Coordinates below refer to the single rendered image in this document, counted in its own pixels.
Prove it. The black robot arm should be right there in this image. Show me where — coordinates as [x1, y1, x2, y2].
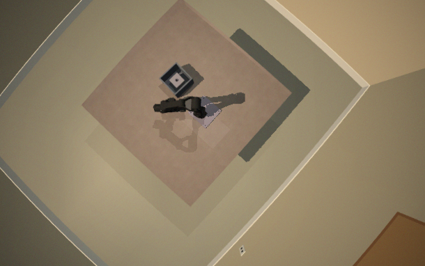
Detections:
[153, 96, 207, 119]

